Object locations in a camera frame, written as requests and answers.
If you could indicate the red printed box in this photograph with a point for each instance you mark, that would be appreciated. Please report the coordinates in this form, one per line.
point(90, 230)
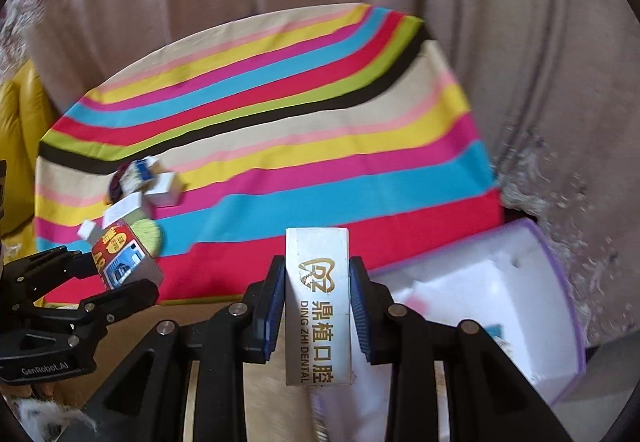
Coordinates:
point(120, 252)

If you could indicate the yellow sofa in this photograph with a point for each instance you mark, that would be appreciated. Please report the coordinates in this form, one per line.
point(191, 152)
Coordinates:
point(20, 121)

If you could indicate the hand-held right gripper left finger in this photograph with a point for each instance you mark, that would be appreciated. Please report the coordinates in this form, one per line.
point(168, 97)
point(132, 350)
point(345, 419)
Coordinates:
point(274, 317)

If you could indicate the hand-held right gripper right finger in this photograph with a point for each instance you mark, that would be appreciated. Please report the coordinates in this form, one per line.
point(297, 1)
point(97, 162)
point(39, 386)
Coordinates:
point(357, 312)

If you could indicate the tall white box gold print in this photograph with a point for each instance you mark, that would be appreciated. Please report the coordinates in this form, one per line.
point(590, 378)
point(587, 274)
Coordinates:
point(320, 272)

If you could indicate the striped colourful tablecloth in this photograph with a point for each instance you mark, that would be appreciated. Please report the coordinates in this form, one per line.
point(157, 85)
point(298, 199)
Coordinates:
point(300, 121)

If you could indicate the green fluffy ball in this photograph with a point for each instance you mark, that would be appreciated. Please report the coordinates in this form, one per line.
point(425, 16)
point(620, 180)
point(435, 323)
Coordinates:
point(150, 234)

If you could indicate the tiny white cube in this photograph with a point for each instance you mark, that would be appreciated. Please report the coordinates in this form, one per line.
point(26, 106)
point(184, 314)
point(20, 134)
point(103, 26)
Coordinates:
point(87, 229)

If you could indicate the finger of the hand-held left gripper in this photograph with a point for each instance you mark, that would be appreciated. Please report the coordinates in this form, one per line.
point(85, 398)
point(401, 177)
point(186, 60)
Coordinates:
point(55, 262)
point(125, 297)

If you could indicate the purple cardboard box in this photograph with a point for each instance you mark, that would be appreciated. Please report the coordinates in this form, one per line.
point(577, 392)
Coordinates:
point(500, 302)

